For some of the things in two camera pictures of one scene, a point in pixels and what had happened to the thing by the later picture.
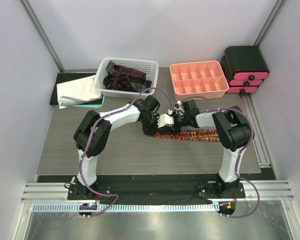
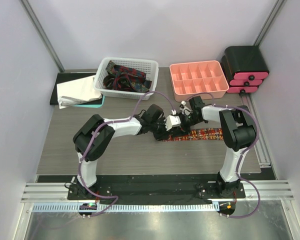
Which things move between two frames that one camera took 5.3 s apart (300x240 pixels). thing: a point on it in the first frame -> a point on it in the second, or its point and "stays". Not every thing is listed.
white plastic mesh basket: [126, 78] stays
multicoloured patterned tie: [189, 135] stays
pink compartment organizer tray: [206, 79] stays
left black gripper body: [150, 124] -> [159, 132]
